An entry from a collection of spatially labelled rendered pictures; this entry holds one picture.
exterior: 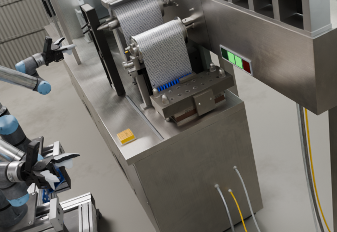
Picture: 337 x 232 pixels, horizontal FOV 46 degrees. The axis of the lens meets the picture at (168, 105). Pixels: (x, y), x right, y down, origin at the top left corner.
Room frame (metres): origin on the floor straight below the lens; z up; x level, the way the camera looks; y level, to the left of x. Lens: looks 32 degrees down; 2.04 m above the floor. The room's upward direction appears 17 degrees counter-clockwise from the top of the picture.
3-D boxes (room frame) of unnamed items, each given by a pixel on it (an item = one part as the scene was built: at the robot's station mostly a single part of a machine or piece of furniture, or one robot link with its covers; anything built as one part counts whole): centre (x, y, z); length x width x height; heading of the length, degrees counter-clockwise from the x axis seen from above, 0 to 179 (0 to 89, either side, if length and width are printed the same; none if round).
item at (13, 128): (1.94, 0.88, 0.98); 0.13 x 0.12 x 0.14; 29
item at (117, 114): (2.78, 0.29, 0.88); 2.52 x 0.66 x 0.04; 16
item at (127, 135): (1.65, 0.25, 0.91); 0.07 x 0.07 x 0.02; 16
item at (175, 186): (2.78, 0.27, 0.43); 2.52 x 0.64 x 0.86; 16
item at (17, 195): (1.23, 0.65, 1.12); 0.11 x 0.08 x 0.11; 157
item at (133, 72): (1.89, 0.12, 1.05); 0.06 x 0.05 x 0.31; 106
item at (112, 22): (2.10, 0.16, 1.33); 0.06 x 0.06 x 0.06; 16
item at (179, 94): (1.73, -0.14, 1.00); 0.40 x 0.16 x 0.06; 106
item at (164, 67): (1.84, -0.06, 1.11); 0.23 x 0.01 x 0.18; 106
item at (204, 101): (1.65, -0.18, 0.96); 0.10 x 0.03 x 0.11; 106
